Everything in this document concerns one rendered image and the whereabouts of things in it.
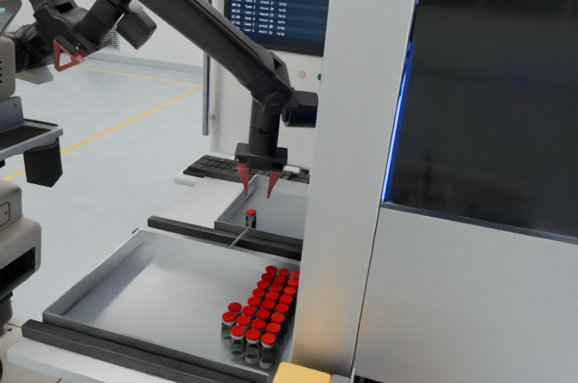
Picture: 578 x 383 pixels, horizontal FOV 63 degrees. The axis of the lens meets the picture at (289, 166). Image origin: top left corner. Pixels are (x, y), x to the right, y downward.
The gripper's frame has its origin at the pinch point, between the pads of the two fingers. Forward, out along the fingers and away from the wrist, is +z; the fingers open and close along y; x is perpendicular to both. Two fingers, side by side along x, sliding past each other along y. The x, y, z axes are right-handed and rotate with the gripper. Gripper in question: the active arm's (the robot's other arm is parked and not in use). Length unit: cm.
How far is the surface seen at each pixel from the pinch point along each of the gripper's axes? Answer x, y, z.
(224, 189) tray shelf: 19.6, -8.7, 9.9
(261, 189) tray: 20.8, 0.6, 9.3
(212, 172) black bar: 25.9, -12.7, 8.4
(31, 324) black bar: -33.2, -29.6, 8.3
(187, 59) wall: 563, -122, 89
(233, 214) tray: 6.7, -5.0, 9.4
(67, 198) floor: 173, -118, 103
